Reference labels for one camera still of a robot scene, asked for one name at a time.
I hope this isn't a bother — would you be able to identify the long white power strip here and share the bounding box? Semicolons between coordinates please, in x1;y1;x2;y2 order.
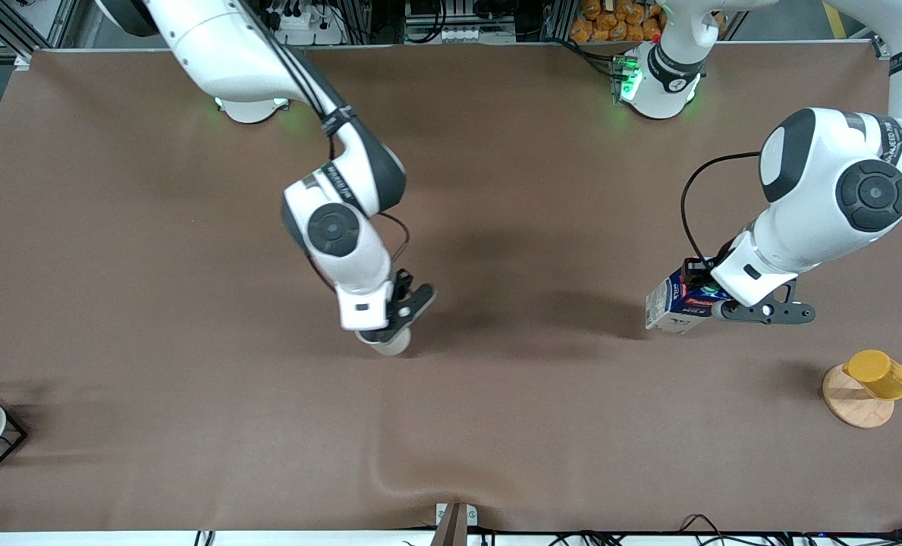
435;27;517;43

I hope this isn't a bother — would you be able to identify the white power strip with plugs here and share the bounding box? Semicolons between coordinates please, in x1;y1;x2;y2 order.
262;0;347;46

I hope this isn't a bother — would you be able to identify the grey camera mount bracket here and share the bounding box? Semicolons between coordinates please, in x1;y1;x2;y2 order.
432;502;479;546

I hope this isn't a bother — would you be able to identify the beige mug with handle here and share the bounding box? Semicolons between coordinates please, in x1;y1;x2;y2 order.
356;328;413;358

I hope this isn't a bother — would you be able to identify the round wooden cup stand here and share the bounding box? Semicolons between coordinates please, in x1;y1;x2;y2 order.
822;364;902;429

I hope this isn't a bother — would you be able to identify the orange snack bag pile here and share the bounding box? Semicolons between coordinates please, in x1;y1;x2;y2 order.
570;0;665;44

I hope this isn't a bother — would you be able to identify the blue white milk carton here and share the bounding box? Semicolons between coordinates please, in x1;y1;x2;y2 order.
645;267;728;334

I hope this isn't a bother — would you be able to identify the brown table cover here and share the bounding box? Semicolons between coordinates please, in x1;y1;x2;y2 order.
0;42;902;533

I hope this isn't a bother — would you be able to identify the black floor cable bundle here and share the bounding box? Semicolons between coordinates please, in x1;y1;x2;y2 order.
549;514;902;546

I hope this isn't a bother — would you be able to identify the yellow plastic cup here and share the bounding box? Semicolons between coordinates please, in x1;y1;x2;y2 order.
844;350;902;400

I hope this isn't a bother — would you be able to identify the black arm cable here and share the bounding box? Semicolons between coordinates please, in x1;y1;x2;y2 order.
246;0;411;266
680;152;762;268

